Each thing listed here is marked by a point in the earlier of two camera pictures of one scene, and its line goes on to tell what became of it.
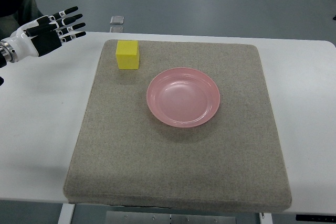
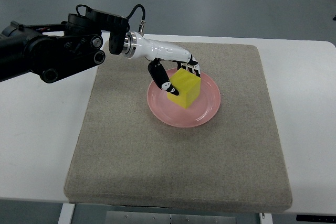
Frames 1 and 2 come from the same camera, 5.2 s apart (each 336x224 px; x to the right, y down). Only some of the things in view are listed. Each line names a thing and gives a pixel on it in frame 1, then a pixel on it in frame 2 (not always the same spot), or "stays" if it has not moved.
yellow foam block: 127,54 to 188,86
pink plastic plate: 183,97 stays
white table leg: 66,213 stays
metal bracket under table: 135,217 stays
